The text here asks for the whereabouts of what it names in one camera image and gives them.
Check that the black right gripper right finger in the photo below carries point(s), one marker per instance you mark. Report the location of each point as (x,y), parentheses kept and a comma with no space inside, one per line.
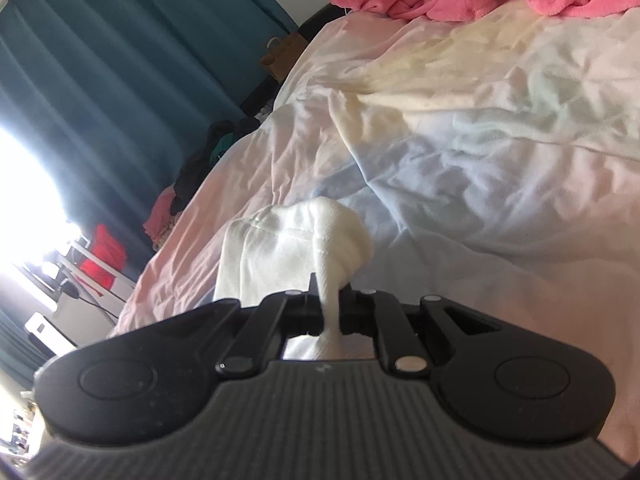
(381,317)

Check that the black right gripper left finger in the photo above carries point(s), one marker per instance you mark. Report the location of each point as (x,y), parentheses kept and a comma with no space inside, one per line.
(263,336)

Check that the pile of dark clothes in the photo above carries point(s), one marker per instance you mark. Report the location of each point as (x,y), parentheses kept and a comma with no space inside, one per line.
(173,200)

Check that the white drying rack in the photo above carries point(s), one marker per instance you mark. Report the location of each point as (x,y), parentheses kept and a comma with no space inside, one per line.
(78,274)

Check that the red cloth on rack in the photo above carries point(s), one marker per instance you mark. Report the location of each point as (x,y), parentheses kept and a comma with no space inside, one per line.
(110,251)

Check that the pastel rainbow duvet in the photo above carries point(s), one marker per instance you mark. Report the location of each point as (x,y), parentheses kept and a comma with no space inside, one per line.
(495,163)

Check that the brown paper bag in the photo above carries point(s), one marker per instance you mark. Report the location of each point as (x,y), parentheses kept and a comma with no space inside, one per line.
(282,54)

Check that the teal curtain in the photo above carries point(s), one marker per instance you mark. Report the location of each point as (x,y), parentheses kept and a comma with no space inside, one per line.
(114,95)

